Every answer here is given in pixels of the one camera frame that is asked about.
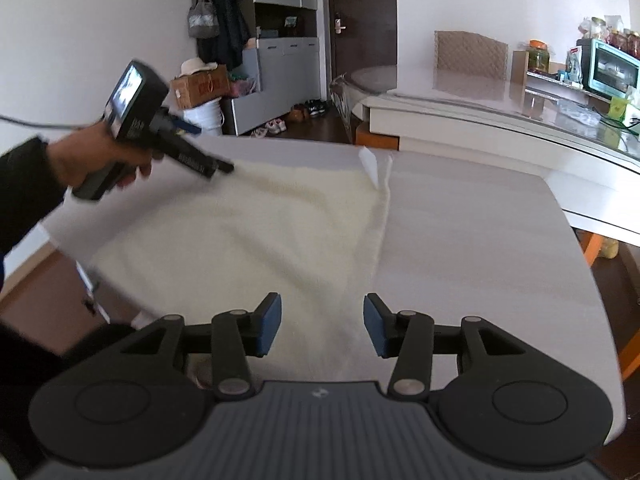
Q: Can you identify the person's left hand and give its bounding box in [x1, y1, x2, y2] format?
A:
[50, 122, 154, 188]

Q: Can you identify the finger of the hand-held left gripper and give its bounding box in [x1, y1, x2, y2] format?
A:
[160, 127, 235, 179]
[160, 110, 202, 136]

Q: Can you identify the grey hallway cabinet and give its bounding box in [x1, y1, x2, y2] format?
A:
[220, 0, 322, 137]

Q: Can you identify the dark wooden door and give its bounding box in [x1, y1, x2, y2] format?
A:
[325, 0, 398, 87]

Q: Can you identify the white plastic bucket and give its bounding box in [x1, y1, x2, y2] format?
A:
[182, 99, 224, 137]

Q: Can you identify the brown cardboard box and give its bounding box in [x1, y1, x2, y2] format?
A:
[170, 65, 231, 109]

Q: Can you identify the white hat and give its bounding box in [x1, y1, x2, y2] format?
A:
[180, 57, 219, 77]

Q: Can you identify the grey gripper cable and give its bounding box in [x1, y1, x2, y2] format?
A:
[0, 114, 108, 128]

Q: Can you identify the dark hanging coat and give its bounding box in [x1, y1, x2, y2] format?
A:
[207, 0, 252, 72]

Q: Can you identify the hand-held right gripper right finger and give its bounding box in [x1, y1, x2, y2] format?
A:
[363, 293, 526, 401]

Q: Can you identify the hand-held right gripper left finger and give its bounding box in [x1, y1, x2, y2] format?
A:
[120, 291, 283, 401]

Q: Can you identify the jar with orange lid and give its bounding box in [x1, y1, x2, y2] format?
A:
[527, 40, 551, 74]

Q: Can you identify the red white carton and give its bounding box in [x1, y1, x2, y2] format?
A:
[565, 47, 584, 82]

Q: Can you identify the grey hanging bag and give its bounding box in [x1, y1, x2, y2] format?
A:
[187, 0, 221, 39]

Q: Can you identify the white glass-topped dining table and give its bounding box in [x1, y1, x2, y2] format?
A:
[330, 64, 640, 248]

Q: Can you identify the clear plastic box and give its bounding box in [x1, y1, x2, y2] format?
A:
[556, 99, 599, 124]

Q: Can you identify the white towel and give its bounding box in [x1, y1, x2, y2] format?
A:
[82, 146, 401, 393]

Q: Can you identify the pink cloth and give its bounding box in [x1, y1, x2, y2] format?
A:
[230, 75, 257, 99]

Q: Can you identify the teal toaster oven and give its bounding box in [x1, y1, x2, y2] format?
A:
[575, 37, 640, 102]

